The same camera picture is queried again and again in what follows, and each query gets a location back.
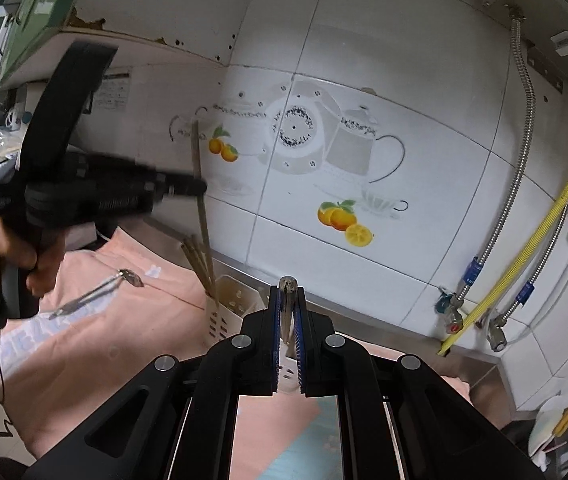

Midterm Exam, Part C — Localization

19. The peach printed towel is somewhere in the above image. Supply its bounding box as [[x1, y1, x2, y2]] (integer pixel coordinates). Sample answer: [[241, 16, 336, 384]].
[[0, 225, 475, 480]]

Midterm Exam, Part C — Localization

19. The green cabinet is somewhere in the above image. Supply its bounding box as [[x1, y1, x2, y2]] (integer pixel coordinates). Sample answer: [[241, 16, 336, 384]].
[[0, 0, 92, 88]]

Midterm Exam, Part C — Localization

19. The white kitchen appliance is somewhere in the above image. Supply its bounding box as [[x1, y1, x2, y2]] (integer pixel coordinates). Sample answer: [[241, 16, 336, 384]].
[[6, 102, 32, 128]]

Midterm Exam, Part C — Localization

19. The white plastic utensil holder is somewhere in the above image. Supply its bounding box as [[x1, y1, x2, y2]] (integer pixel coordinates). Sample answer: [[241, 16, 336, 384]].
[[205, 274, 299, 394]]

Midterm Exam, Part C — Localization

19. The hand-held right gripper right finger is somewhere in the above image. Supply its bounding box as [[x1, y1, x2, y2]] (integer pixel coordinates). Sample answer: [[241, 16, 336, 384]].
[[295, 286, 548, 480]]

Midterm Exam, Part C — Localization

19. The metal wall bracket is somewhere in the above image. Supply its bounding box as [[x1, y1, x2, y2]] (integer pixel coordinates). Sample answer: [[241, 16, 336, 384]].
[[526, 42, 565, 95]]

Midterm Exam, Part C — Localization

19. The metal cutlery piece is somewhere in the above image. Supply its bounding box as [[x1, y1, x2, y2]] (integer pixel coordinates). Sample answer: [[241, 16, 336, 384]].
[[278, 276, 299, 357]]

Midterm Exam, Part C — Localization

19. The metal spoon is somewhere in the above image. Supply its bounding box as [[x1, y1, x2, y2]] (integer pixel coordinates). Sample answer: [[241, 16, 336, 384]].
[[48, 269, 146, 321]]

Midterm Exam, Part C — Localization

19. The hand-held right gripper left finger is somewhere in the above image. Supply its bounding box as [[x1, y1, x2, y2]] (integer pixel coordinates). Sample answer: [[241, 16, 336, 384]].
[[24, 285, 283, 480]]

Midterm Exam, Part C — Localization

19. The white label sticker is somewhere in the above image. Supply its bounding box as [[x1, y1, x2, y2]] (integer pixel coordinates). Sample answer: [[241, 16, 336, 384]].
[[93, 72, 131, 109]]

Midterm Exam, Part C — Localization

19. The metal water heater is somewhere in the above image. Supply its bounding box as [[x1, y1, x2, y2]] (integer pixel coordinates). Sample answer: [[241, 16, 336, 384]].
[[481, 0, 568, 106]]

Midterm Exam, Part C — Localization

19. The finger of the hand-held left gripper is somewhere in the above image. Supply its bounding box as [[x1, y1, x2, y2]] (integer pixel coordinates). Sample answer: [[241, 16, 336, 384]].
[[92, 186, 209, 217], [70, 155, 209, 189]]

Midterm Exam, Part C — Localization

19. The white bowl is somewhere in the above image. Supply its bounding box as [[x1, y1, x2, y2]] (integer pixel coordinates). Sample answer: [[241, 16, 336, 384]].
[[529, 395, 568, 467]]

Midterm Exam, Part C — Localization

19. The metal water valve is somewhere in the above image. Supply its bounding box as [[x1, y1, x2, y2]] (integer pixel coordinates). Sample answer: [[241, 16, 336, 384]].
[[436, 287, 466, 334], [486, 315, 508, 354]]

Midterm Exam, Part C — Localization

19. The braided metal hose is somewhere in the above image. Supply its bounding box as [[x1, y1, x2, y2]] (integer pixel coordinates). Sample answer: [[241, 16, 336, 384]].
[[451, 5, 537, 311], [494, 180, 568, 326]]

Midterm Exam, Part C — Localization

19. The yellow corrugated gas hose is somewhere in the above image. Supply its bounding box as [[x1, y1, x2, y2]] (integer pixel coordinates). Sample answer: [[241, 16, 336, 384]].
[[438, 110, 568, 357]]

